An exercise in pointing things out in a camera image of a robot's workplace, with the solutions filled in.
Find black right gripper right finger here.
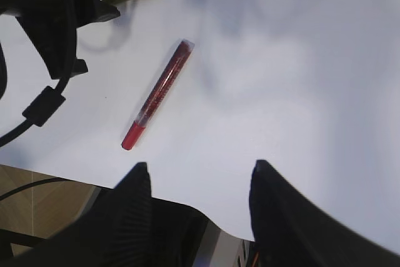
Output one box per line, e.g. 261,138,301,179
249,159,399,266

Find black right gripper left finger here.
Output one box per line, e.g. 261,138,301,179
1,162,219,266

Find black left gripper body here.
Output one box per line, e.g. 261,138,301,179
1,0,120,79

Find red glitter marker pen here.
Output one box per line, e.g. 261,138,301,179
121,39,194,151

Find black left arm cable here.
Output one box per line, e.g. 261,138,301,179
0,40,87,149

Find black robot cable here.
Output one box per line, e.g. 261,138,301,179
0,176,69,255

